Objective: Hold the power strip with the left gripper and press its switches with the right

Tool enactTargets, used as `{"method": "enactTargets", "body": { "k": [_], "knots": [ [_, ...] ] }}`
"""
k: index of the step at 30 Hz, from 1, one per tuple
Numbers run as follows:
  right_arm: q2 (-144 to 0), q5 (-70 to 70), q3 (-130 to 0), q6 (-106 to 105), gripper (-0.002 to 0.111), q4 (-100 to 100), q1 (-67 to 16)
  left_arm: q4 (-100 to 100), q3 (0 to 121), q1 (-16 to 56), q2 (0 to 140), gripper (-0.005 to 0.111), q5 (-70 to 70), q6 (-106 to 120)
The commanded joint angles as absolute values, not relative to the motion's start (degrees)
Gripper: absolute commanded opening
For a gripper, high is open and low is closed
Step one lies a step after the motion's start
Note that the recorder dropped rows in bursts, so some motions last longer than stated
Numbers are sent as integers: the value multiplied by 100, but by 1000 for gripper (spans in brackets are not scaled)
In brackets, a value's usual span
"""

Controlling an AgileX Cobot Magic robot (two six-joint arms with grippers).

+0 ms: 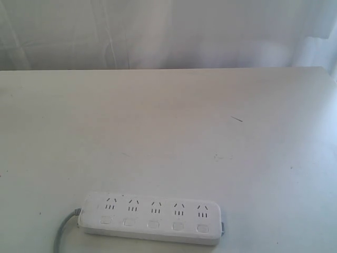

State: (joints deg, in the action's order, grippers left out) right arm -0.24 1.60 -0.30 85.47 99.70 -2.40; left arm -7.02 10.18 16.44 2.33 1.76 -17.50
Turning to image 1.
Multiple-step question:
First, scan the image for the white five-outlet power strip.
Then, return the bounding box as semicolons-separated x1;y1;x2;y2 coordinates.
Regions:
78;192;224;246

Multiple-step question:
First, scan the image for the white curtain backdrop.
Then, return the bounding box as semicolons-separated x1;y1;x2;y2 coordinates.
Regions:
1;1;336;72

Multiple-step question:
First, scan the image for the grey curved cable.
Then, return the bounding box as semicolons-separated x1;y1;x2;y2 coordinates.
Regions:
53;208;82;253

